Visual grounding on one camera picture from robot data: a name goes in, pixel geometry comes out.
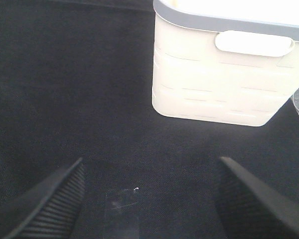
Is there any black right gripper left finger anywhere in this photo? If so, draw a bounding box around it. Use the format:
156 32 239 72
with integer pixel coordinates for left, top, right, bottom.
0 159 85 239

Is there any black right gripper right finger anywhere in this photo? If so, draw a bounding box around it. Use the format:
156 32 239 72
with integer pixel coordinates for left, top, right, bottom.
215 157 299 239

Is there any clear tape piece centre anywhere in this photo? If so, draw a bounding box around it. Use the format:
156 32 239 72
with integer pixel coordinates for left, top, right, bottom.
103 187 140 239

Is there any black table cloth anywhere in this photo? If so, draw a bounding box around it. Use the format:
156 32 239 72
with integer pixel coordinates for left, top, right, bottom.
0 0 299 239

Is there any white plastic storage basket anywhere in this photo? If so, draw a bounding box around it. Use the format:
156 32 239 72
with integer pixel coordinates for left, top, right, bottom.
152 0 299 126

